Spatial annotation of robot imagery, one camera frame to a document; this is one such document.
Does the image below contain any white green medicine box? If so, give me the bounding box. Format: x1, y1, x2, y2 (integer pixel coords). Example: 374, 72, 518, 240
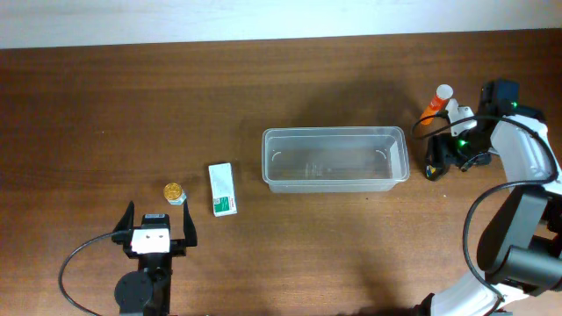
208, 162, 238, 217

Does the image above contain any orange tube white cap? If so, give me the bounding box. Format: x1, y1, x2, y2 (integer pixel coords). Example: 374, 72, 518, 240
420, 84, 453, 126

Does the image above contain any black cable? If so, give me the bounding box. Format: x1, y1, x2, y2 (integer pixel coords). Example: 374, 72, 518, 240
58, 231, 128, 316
411, 109, 559, 304

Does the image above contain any clear plastic container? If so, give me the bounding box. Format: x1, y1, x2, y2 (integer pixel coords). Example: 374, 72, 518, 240
262, 126, 410, 193

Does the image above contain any dark bottle white cap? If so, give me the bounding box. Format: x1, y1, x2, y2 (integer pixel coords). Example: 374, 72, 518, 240
425, 164, 443, 182

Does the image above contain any left black cable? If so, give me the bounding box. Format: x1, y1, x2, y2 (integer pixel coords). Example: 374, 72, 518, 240
58, 231, 128, 316

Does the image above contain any small jar gold lid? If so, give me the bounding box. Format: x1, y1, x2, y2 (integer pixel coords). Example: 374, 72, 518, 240
163, 183, 187, 205

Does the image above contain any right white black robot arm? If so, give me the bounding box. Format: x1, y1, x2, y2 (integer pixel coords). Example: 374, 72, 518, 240
411, 79, 561, 315

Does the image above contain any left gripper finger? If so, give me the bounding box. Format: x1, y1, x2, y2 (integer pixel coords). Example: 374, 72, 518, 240
113, 201, 134, 233
182, 200, 198, 248

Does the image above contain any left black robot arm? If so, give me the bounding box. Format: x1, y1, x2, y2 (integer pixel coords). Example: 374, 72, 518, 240
112, 202, 198, 316

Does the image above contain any right black cable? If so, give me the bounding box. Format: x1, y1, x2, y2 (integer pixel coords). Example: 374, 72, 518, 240
411, 109, 559, 304

